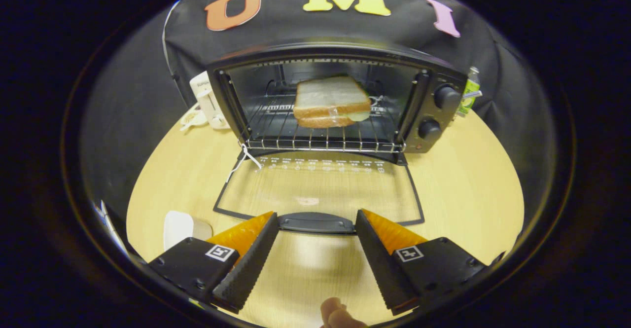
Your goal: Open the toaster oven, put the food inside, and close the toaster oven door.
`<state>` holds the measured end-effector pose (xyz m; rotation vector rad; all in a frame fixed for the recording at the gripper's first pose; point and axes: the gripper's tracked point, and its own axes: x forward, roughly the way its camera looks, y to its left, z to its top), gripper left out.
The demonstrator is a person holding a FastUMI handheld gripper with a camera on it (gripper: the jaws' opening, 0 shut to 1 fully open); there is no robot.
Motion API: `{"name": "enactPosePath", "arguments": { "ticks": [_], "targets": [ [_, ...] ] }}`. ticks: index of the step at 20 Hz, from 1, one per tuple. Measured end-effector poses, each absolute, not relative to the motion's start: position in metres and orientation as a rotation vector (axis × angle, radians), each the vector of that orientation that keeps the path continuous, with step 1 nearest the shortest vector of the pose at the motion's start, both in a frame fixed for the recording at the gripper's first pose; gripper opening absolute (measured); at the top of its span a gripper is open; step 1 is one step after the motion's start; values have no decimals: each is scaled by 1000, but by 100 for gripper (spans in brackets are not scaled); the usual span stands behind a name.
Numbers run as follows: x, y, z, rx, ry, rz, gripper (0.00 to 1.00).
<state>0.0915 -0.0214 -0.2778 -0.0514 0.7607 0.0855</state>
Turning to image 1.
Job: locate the small white spice dish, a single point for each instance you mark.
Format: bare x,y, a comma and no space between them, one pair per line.
190,118

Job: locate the white pop-up toaster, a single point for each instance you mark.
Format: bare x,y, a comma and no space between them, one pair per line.
207,101

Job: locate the white rectangular plate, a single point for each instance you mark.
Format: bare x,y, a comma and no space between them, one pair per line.
177,227

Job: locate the black toaster oven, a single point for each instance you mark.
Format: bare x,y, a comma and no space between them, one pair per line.
436,116

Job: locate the toasted sandwich with lettuce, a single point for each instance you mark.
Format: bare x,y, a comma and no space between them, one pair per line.
325,96

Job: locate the white zip tie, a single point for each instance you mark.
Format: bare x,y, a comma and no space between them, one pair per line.
249,156

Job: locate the green plastic bottle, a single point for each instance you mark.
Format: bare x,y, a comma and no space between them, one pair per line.
468,105

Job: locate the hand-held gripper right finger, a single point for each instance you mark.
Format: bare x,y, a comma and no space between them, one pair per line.
384,266

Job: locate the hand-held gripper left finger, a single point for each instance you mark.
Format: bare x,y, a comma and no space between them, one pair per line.
251,266

